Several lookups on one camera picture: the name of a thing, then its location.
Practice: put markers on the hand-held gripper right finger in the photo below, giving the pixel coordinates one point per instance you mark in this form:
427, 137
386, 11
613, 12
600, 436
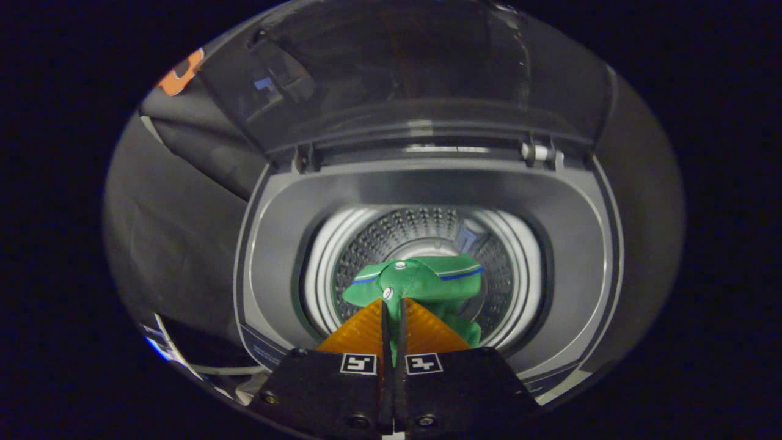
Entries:
452, 397

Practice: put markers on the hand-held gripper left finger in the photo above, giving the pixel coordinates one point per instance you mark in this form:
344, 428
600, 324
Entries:
342, 397

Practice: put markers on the green polo shirt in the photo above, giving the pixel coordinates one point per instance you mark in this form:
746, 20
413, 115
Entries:
427, 284

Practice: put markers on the grey washing machine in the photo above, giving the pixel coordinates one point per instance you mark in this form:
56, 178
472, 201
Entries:
281, 244

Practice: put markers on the dark glass washing machine lid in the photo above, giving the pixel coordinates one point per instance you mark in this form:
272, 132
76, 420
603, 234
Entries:
427, 73

